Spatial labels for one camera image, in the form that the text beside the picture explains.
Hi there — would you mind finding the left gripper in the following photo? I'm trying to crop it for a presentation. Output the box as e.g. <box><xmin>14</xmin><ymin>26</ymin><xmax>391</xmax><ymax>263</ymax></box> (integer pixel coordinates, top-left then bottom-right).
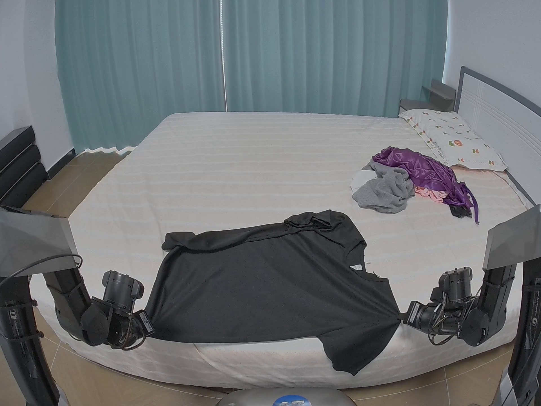
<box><xmin>120</xmin><ymin>309</ymin><xmax>156</xmax><ymax>349</ymax></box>

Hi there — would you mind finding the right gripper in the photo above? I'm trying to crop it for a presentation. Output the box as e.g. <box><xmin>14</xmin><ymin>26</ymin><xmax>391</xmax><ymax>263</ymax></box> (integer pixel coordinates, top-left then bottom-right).
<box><xmin>403</xmin><ymin>301</ymin><xmax>442</xmax><ymax>333</ymax></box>

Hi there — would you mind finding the black T-shirt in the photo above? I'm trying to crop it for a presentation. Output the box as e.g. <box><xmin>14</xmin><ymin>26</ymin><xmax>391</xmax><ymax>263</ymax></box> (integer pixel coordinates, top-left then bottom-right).
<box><xmin>144</xmin><ymin>211</ymin><xmax>401</xmax><ymax>376</ymax></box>

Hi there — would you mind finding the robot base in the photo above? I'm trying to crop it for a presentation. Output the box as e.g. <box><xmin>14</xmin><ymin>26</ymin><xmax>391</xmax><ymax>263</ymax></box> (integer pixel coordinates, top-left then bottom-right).
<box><xmin>216</xmin><ymin>387</ymin><xmax>353</xmax><ymax>406</ymax></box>

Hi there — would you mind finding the bed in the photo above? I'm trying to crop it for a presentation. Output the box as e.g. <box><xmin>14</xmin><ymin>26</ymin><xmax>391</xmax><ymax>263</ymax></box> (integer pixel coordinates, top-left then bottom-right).
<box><xmin>32</xmin><ymin>66</ymin><xmax>541</xmax><ymax>394</ymax></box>

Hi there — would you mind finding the pink garment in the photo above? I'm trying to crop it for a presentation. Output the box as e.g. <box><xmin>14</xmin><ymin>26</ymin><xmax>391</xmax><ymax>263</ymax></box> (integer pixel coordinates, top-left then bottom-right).
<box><xmin>414</xmin><ymin>186</ymin><xmax>449</xmax><ymax>204</ymax></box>

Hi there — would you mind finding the grey knit garment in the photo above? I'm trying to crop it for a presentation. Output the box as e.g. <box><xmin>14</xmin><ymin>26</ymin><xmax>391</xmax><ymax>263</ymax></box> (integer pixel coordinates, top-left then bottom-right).
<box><xmin>352</xmin><ymin>162</ymin><xmax>417</xmax><ymax>214</ymax></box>

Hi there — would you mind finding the purple satin garment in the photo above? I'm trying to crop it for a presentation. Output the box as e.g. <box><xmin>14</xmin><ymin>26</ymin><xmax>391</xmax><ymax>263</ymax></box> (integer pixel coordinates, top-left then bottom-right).
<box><xmin>372</xmin><ymin>146</ymin><xmax>482</xmax><ymax>226</ymax></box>

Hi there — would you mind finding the white garment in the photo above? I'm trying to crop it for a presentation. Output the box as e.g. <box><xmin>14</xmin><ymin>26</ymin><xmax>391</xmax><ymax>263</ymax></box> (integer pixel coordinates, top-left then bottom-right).
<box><xmin>351</xmin><ymin>168</ymin><xmax>374</xmax><ymax>193</ymax></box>

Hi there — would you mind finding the white printed pillow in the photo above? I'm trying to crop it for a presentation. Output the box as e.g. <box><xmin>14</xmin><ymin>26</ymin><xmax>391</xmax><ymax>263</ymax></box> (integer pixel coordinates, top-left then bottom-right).
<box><xmin>398</xmin><ymin>108</ymin><xmax>509</xmax><ymax>172</ymax></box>

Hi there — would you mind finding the black chest of drawers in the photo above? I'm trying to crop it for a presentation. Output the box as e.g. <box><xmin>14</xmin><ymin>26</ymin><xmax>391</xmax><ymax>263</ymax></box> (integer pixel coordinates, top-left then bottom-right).
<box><xmin>0</xmin><ymin>126</ymin><xmax>51</xmax><ymax>210</ymax></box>

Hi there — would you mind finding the grey bedside table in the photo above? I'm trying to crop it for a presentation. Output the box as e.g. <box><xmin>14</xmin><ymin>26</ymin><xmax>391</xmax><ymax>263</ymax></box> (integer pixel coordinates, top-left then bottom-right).
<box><xmin>399</xmin><ymin>79</ymin><xmax>457</xmax><ymax>113</ymax></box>

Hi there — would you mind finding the blue-green curtain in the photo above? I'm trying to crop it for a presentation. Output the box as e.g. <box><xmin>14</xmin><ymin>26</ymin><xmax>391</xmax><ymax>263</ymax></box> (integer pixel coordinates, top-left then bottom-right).
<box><xmin>223</xmin><ymin>0</ymin><xmax>449</xmax><ymax>119</ymax></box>
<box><xmin>56</xmin><ymin>0</ymin><xmax>223</xmax><ymax>153</ymax></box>

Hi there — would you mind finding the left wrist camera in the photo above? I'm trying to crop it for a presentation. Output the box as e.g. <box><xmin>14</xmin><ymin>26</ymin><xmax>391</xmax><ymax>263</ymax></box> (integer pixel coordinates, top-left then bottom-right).
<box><xmin>101</xmin><ymin>270</ymin><xmax>144</xmax><ymax>312</ymax></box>

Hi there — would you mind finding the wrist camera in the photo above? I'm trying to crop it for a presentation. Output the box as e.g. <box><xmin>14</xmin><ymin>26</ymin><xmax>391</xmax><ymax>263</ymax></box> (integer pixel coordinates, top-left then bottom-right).
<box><xmin>437</xmin><ymin>268</ymin><xmax>473</xmax><ymax>301</ymax></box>
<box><xmin>101</xmin><ymin>270</ymin><xmax>144</xmax><ymax>312</ymax></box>

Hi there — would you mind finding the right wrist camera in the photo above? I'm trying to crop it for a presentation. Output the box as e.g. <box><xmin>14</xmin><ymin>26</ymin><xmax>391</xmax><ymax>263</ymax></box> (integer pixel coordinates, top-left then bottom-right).
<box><xmin>437</xmin><ymin>268</ymin><xmax>473</xmax><ymax>301</ymax></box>

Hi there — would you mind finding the black cable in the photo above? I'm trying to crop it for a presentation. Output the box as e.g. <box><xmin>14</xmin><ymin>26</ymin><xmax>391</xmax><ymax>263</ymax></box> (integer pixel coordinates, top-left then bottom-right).
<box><xmin>0</xmin><ymin>253</ymin><xmax>83</xmax><ymax>288</ymax></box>

